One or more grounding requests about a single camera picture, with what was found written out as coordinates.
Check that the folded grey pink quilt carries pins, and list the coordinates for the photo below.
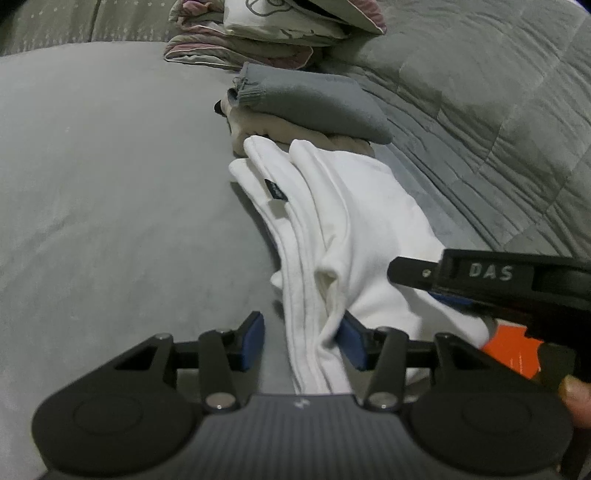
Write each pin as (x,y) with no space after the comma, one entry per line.
(207,46)

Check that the person's right hand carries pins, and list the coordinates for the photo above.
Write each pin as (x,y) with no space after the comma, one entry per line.
(577,401)

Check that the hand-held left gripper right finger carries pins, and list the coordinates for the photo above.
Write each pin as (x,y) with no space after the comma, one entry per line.
(353,344)

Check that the pink and grey pillow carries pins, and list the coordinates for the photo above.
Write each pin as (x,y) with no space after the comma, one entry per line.
(364,14)

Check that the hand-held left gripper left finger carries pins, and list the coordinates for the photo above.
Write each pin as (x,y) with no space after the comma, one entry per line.
(253,341)

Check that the grey quilted blanket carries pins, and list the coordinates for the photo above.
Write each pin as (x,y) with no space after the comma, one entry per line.
(485,115)

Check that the white printed sweatshirt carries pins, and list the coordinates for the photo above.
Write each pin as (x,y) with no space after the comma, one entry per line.
(351,207)

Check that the folded beige garment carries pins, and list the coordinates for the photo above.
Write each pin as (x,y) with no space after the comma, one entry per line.
(258,129)

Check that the folded grey sweater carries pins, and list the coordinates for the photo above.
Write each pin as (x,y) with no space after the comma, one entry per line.
(314,101)

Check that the grey star-print curtain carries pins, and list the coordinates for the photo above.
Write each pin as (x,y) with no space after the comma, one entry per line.
(134,21)
(46,23)

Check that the orange board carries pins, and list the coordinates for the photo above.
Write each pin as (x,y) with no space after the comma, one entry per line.
(512,350)

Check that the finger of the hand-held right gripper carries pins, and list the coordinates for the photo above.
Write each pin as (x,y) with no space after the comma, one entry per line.
(457,302)
(411,272)

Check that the small black item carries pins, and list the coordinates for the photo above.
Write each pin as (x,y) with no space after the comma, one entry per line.
(218,108)

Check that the grey bed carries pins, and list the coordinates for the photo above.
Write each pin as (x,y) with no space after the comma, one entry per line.
(115,184)

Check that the white flower-print pillow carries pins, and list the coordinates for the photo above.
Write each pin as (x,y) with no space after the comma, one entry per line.
(277,23)

